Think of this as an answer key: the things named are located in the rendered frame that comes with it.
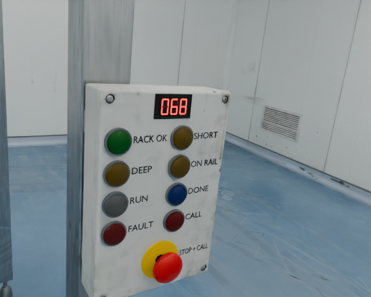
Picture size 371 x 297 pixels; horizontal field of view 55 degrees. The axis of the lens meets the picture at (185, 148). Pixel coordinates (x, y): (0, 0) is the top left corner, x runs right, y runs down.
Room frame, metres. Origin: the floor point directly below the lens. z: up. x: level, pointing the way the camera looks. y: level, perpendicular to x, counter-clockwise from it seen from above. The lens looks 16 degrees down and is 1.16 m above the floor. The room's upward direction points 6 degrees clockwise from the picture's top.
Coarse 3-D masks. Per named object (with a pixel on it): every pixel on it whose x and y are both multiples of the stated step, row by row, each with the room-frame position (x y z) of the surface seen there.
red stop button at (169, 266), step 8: (160, 256) 0.39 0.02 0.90; (168, 256) 0.38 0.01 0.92; (176, 256) 0.38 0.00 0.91; (160, 264) 0.37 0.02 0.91; (168, 264) 0.37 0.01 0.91; (176, 264) 0.38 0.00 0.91; (160, 272) 0.37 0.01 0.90; (168, 272) 0.37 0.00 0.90; (176, 272) 0.38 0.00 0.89; (160, 280) 0.37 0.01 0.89; (168, 280) 0.37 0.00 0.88
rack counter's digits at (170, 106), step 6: (162, 102) 0.39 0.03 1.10; (168, 102) 0.39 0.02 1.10; (174, 102) 0.40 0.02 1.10; (180, 102) 0.40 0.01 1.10; (186, 102) 0.40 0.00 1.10; (162, 108) 0.39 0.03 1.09; (168, 108) 0.39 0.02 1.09; (174, 108) 0.40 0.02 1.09; (180, 108) 0.40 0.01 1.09; (186, 108) 0.40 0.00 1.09; (162, 114) 0.39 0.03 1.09; (168, 114) 0.39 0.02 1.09; (174, 114) 0.40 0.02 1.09; (180, 114) 0.40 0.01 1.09; (186, 114) 0.41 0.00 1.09
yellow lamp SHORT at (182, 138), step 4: (180, 128) 0.40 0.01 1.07; (184, 128) 0.40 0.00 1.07; (188, 128) 0.40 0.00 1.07; (176, 132) 0.40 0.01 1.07; (180, 132) 0.40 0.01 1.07; (184, 132) 0.40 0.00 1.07; (188, 132) 0.40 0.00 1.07; (176, 136) 0.39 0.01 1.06; (180, 136) 0.40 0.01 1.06; (184, 136) 0.40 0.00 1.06; (188, 136) 0.40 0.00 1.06; (192, 136) 0.41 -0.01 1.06; (176, 140) 0.39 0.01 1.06; (180, 140) 0.40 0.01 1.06; (184, 140) 0.40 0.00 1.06; (188, 140) 0.40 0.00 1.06; (176, 144) 0.39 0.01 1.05; (180, 144) 0.40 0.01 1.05; (184, 144) 0.40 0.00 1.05; (188, 144) 0.40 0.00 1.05; (180, 148) 0.40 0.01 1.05
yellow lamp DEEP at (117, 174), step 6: (108, 168) 0.35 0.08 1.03; (114, 168) 0.35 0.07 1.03; (120, 168) 0.35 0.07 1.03; (126, 168) 0.36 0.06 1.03; (108, 174) 0.35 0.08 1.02; (114, 174) 0.35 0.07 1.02; (120, 174) 0.35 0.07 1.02; (126, 174) 0.36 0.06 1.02; (108, 180) 0.35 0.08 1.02; (114, 180) 0.35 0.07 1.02; (120, 180) 0.36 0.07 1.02; (126, 180) 0.36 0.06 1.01
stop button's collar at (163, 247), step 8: (152, 248) 0.39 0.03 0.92; (160, 248) 0.39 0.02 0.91; (168, 248) 0.40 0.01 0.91; (176, 248) 0.41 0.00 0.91; (200, 248) 0.43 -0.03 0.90; (144, 256) 0.38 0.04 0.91; (152, 256) 0.39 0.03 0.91; (144, 264) 0.38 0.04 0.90; (152, 264) 0.39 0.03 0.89; (144, 272) 0.38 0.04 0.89; (152, 272) 0.39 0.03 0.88
